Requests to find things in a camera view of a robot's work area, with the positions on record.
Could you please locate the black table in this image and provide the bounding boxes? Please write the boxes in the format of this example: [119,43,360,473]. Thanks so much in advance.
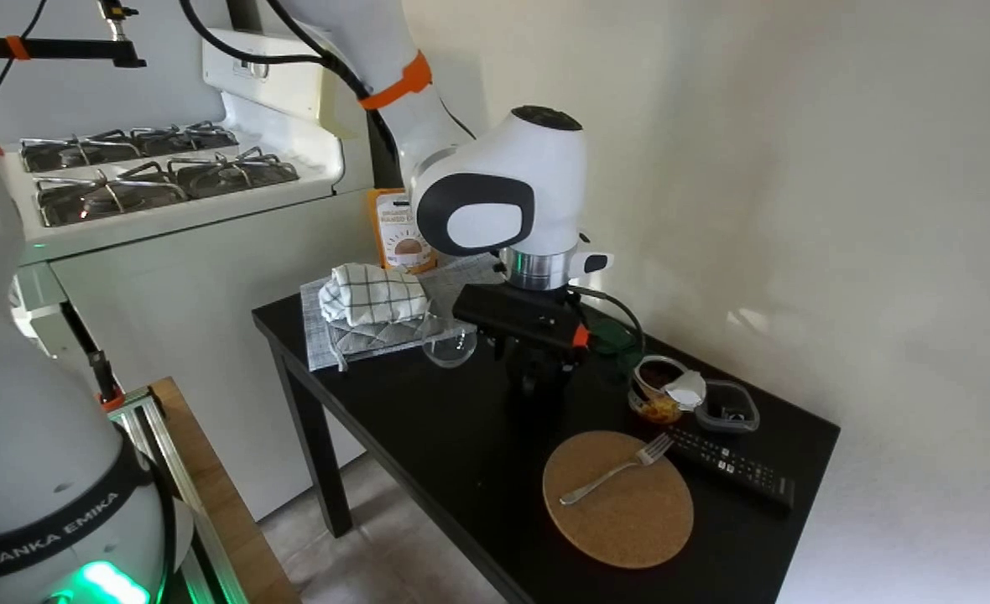
[254,297,840,604]

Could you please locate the small dark bean container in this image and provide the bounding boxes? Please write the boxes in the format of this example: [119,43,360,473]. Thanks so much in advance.
[696,379,761,432]

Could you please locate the grey placemat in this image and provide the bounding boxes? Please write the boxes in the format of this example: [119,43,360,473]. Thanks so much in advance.
[300,259,502,372]

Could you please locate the green lid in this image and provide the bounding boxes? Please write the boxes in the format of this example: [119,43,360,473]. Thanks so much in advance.
[592,322,639,358]

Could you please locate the white gas stove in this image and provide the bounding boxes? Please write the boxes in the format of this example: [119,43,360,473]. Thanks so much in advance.
[4,46,375,518]

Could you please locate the round cork mat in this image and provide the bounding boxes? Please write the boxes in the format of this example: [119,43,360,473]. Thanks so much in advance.
[539,429,696,570]

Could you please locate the white checkered dish towel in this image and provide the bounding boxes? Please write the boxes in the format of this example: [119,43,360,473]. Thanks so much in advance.
[318,263,430,329]

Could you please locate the black mug green inside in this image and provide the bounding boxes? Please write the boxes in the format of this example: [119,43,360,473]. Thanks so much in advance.
[509,347,568,408]

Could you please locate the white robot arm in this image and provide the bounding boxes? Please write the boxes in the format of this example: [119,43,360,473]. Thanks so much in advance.
[0,0,587,604]

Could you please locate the clear glass bowl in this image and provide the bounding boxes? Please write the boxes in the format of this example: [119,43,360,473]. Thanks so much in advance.
[423,325,475,370]

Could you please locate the orange food pouch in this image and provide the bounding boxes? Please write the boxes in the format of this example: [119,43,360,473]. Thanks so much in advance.
[365,188,440,276]

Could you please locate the silver fork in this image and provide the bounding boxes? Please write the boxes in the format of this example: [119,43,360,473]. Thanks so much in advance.
[557,432,673,508]

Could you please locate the black camera stand bar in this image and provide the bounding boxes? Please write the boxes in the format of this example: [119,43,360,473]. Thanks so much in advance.
[0,38,143,68]

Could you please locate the wooden board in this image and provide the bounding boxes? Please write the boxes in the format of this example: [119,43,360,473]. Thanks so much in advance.
[150,379,302,604]

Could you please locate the black remote control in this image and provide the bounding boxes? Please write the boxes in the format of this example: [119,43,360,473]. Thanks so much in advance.
[670,429,795,509]

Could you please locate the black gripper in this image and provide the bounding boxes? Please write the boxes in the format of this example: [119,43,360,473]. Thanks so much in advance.
[454,285,592,392]

